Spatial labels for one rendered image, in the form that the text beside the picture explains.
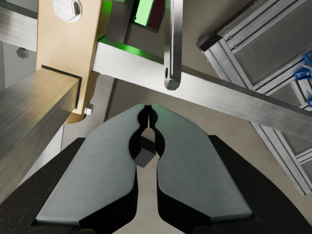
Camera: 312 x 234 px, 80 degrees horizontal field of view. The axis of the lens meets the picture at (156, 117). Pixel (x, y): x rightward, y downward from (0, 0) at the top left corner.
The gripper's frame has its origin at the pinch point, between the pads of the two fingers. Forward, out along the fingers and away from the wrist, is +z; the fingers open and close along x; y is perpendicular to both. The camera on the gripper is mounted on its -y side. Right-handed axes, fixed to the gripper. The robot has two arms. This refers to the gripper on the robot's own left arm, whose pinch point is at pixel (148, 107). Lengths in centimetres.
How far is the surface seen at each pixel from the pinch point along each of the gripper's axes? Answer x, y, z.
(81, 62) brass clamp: -6.4, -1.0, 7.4
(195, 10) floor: 22, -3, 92
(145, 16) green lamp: -0.5, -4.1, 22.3
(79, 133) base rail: -15.6, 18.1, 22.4
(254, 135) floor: 71, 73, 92
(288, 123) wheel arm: 17.0, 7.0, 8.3
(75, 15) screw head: -5.7, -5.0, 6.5
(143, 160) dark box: -6, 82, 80
